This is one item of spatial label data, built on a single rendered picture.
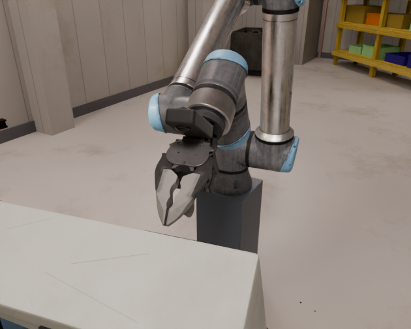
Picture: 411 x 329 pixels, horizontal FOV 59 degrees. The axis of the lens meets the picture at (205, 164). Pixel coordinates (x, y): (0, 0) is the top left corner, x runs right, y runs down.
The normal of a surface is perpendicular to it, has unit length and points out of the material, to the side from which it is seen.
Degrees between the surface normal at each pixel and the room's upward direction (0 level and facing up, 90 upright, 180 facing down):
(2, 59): 90
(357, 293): 0
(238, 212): 90
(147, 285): 30
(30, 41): 90
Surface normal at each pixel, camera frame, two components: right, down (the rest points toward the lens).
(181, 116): -0.25, -0.11
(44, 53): 0.86, 0.21
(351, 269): 0.00, -0.90
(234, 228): -0.50, 0.37
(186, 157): -0.15, -0.58
